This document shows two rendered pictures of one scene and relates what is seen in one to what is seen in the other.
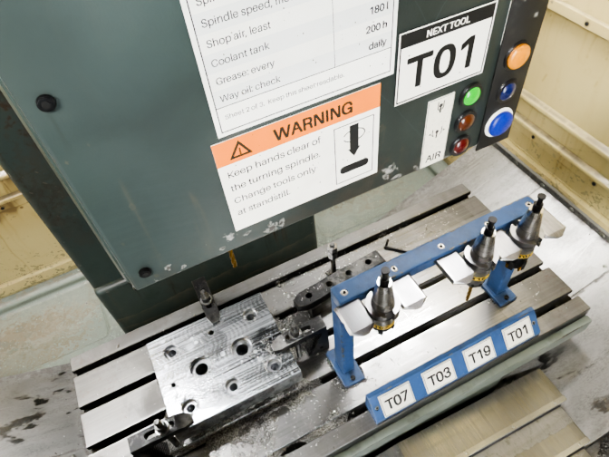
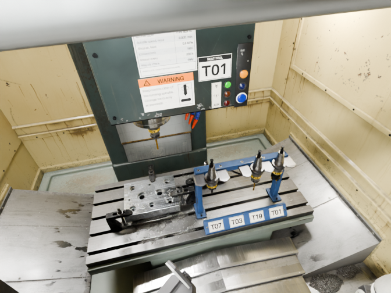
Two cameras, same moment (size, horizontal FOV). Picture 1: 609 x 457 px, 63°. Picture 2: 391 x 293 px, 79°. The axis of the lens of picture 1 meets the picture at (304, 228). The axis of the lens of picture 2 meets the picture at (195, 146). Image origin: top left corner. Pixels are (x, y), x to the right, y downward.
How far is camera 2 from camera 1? 34 cm
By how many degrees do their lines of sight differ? 12
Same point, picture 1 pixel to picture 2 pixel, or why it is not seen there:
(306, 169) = (169, 96)
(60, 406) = (87, 209)
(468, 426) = (249, 251)
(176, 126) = (128, 70)
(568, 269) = (312, 196)
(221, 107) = (141, 68)
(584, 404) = (306, 256)
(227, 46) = (144, 50)
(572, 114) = (320, 128)
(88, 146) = (103, 70)
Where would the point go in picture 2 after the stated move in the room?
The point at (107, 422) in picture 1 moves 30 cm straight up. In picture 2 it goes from (101, 211) to (83, 175)
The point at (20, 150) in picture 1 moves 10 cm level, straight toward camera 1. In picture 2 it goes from (98, 101) to (100, 109)
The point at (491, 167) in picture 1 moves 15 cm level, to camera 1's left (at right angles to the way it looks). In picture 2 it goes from (288, 149) to (268, 148)
